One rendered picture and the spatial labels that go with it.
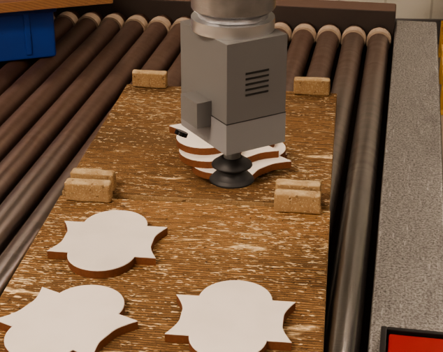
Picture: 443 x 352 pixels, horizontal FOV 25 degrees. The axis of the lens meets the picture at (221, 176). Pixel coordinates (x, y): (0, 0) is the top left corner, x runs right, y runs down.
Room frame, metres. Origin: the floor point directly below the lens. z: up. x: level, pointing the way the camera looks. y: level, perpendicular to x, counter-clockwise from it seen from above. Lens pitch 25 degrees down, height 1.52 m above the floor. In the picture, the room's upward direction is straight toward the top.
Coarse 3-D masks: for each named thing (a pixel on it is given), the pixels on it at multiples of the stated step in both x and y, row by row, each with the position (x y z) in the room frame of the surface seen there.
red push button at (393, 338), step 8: (392, 336) 0.87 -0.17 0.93; (400, 336) 0.87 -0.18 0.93; (408, 336) 0.87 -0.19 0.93; (392, 344) 0.86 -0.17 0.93; (400, 344) 0.86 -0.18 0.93; (408, 344) 0.86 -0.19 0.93; (416, 344) 0.86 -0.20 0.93; (424, 344) 0.86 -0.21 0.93; (432, 344) 0.86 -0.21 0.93; (440, 344) 0.86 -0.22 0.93
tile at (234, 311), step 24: (216, 288) 0.93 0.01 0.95; (240, 288) 0.93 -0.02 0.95; (264, 288) 0.93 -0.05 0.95; (192, 312) 0.89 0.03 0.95; (216, 312) 0.89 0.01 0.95; (240, 312) 0.89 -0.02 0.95; (264, 312) 0.89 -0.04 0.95; (288, 312) 0.90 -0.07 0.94; (168, 336) 0.85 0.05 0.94; (192, 336) 0.85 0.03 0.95; (216, 336) 0.85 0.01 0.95; (240, 336) 0.85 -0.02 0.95; (264, 336) 0.85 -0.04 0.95
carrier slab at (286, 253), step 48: (48, 240) 1.06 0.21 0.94; (192, 240) 1.06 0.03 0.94; (240, 240) 1.06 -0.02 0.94; (288, 240) 1.06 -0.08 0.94; (48, 288) 0.95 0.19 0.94; (144, 288) 0.95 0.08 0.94; (192, 288) 0.95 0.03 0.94; (288, 288) 0.95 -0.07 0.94; (0, 336) 0.86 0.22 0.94; (144, 336) 0.86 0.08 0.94; (288, 336) 0.86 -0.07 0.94
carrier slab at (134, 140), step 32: (128, 96) 1.54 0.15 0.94; (160, 96) 1.54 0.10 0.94; (288, 96) 1.54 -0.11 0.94; (320, 96) 1.54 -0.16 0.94; (128, 128) 1.41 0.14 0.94; (160, 128) 1.41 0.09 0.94; (288, 128) 1.41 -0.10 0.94; (320, 128) 1.41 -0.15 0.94; (96, 160) 1.29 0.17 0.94; (128, 160) 1.29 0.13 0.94; (160, 160) 1.29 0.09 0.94; (320, 160) 1.29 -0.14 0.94; (64, 192) 1.20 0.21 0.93; (128, 192) 1.19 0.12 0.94; (160, 192) 1.19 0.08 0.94; (192, 192) 1.19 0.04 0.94; (224, 192) 1.19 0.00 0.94; (256, 192) 1.19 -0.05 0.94
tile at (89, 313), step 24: (72, 288) 0.93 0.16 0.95; (96, 288) 0.93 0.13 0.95; (24, 312) 0.89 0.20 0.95; (48, 312) 0.89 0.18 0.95; (72, 312) 0.89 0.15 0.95; (96, 312) 0.89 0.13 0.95; (120, 312) 0.89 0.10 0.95; (24, 336) 0.85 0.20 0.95; (48, 336) 0.85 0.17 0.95; (72, 336) 0.85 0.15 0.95; (96, 336) 0.85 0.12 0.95
